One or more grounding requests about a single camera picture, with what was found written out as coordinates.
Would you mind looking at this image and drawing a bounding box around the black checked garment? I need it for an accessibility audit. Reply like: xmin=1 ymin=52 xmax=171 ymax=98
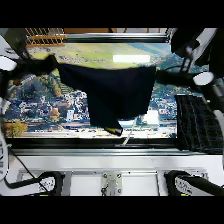
xmin=174 ymin=94 xmax=224 ymax=155

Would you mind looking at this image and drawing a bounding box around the silver frame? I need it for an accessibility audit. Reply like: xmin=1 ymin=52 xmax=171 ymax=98
xmin=0 ymin=146 xmax=224 ymax=197

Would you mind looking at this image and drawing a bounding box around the black cable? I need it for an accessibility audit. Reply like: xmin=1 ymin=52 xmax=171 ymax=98
xmin=9 ymin=148 xmax=48 ymax=194

